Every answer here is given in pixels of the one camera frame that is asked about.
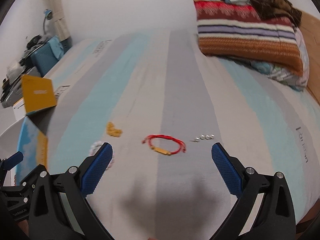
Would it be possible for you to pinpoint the yellow blue cardboard box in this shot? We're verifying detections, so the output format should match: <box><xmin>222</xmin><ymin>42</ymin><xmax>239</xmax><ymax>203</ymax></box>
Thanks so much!
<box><xmin>11</xmin><ymin>75</ymin><xmax>57</xmax><ymax>185</ymax></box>

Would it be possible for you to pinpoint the floral pillow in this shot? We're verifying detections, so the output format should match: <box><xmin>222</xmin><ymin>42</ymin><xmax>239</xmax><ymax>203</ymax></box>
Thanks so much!
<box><xmin>226</xmin><ymin>28</ymin><xmax>310</xmax><ymax>92</ymax></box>

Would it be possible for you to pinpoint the blue desk lamp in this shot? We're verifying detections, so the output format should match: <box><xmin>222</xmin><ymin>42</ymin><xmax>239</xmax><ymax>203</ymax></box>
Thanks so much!
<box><xmin>43</xmin><ymin>9</ymin><xmax>53</xmax><ymax>35</ymax></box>

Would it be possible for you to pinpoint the striped bed sheet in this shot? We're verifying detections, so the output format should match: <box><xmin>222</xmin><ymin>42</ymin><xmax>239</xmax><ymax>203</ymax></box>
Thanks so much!
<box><xmin>47</xmin><ymin>30</ymin><xmax>319</xmax><ymax>239</ymax></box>

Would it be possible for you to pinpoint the beige curtain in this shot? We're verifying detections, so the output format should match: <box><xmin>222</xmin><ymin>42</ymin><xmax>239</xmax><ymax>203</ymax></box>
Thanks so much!
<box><xmin>45</xmin><ymin>0</ymin><xmax>71</xmax><ymax>41</ymax></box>

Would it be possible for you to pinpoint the striped colourful pillow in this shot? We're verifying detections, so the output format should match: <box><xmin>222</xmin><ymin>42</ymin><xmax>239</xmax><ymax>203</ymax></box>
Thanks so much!
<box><xmin>194</xmin><ymin>0</ymin><xmax>303</xmax><ymax>76</ymax></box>

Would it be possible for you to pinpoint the wooden bed headboard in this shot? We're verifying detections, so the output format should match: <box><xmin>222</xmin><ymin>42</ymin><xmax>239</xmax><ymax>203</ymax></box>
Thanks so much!
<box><xmin>299</xmin><ymin>11</ymin><xmax>320</xmax><ymax>104</ymax></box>

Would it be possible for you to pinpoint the brown blanket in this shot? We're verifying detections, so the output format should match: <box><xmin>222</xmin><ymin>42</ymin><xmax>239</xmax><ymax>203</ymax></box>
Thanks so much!
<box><xmin>249</xmin><ymin>0</ymin><xmax>302</xmax><ymax>27</ymax></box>

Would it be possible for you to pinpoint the pink bead bracelet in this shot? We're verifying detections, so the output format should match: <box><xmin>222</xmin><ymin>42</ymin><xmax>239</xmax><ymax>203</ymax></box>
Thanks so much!
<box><xmin>89</xmin><ymin>141</ymin><xmax>115</xmax><ymax>171</ymax></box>

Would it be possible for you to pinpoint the yellow bead bracelet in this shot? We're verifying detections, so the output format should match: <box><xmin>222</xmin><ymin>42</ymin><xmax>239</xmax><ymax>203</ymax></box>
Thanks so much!
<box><xmin>106</xmin><ymin>121</ymin><xmax>123</xmax><ymax>138</ymax></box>

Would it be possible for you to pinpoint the white pearl string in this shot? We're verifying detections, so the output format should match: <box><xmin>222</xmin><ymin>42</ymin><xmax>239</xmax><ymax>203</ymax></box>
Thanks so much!
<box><xmin>189</xmin><ymin>134</ymin><xmax>215</xmax><ymax>143</ymax></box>

